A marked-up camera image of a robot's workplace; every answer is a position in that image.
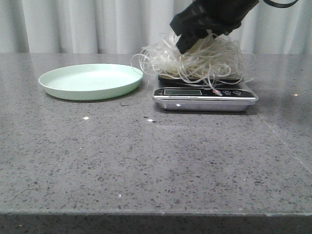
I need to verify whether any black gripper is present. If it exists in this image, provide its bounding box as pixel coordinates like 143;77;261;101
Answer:
170;0;259;54

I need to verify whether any translucent white vermicelli bundle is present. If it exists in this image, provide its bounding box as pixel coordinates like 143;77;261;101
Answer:
133;32;254;90

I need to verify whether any silver black kitchen scale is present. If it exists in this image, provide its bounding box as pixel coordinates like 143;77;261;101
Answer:
153;76;258;112

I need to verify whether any light green round plate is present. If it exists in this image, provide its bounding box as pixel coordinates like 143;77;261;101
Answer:
39;63;143;101

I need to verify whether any white pleated curtain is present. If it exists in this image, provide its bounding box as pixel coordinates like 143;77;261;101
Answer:
0;0;312;54

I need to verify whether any black cable loop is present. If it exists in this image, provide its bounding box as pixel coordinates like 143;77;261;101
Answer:
262;0;298;8

